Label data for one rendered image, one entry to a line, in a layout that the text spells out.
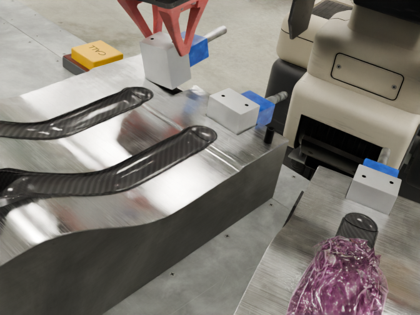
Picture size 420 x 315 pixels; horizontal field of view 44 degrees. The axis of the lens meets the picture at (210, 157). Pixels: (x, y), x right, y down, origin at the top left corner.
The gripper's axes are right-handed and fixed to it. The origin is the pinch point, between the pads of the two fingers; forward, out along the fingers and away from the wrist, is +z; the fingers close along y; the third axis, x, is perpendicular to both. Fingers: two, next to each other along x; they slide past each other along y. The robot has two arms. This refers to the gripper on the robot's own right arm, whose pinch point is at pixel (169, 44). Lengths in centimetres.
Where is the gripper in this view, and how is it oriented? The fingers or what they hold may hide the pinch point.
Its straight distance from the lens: 67.0
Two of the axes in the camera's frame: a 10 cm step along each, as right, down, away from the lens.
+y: 7.4, 3.5, -5.7
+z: 0.8, 8.0, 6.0
